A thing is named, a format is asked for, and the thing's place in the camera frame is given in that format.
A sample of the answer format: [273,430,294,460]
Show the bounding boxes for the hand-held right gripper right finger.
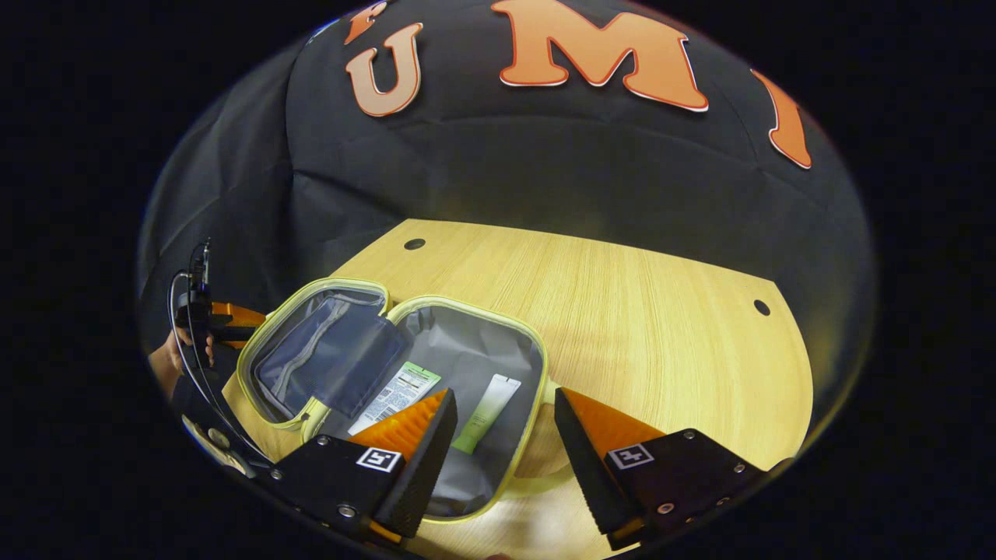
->
[554,387,794,551]

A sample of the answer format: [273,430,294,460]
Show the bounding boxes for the green white labelled tube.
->
[348,361,442,436]

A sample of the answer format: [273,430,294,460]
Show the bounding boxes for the white dotted object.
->
[181,415,256,478]

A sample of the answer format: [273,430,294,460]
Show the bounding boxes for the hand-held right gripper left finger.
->
[268,387,460,545]

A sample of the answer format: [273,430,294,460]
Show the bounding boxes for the black cable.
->
[167,240,275,467]

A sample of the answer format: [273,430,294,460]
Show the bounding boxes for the frosted pale green tube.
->
[453,374,523,455]

